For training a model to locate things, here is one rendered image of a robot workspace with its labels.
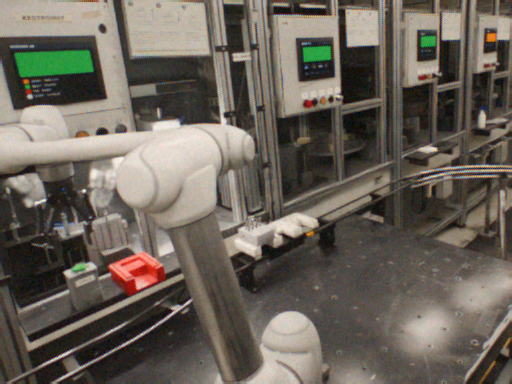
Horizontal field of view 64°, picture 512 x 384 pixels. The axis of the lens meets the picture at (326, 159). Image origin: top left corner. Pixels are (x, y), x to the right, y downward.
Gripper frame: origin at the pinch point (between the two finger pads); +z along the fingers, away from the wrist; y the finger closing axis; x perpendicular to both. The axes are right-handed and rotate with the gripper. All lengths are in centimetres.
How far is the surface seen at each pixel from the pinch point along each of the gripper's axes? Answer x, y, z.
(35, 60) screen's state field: -7, -3, -54
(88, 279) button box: 3.1, -1.1, 12.6
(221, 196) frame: -33, -72, 15
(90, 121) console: -9.5, -14.4, -34.0
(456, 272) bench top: 66, -123, 44
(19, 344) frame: -10.5, 18.1, 31.5
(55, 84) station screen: -7.2, -6.5, -46.6
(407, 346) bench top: 74, -71, 44
